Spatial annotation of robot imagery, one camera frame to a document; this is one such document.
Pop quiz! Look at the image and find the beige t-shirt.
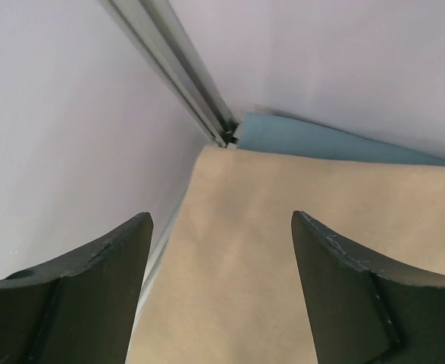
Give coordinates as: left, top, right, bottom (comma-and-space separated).
129, 147, 445, 363

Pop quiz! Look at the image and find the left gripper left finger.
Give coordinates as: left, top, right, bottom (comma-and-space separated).
0, 212, 153, 363

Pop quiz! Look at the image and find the left aluminium corner post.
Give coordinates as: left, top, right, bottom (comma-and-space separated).
101, 0, 239, 147

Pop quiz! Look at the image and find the folded grey-blue t-shirt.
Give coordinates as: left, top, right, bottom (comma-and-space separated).
237, 113, 445, 167

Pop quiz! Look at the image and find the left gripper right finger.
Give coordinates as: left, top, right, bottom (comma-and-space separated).
291, 211, 445, 363

